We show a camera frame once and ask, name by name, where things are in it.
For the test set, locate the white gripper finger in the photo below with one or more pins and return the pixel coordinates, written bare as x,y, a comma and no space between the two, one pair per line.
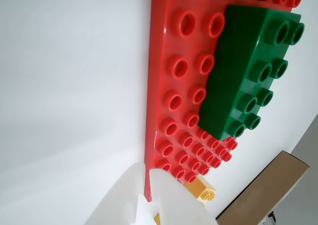
174,202
119,200

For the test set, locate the yellow lego brick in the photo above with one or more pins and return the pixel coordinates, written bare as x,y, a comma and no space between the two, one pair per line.
198,188

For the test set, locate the green lego brick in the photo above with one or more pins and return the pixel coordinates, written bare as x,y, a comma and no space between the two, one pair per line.
231,68

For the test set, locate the red lego baseplate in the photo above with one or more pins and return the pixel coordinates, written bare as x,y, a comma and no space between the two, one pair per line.
169,48

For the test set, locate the brown cardboard box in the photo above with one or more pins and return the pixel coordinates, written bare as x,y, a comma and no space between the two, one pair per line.
261,192

